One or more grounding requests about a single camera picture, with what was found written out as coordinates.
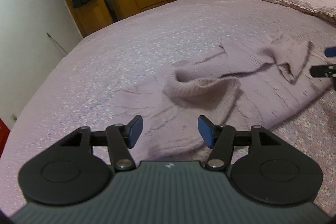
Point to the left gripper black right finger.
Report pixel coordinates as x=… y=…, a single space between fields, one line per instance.
x=220 y=139

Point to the red object at wall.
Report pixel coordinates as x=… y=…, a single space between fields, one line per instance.
x=4 y=134

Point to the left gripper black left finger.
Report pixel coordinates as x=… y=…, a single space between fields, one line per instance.
x=121 y=138

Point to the pink knitted sweater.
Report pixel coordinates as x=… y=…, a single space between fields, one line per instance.
x=256 y=81

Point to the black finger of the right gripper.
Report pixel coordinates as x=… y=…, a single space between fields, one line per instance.
x=324 y=71
x=330 y=51

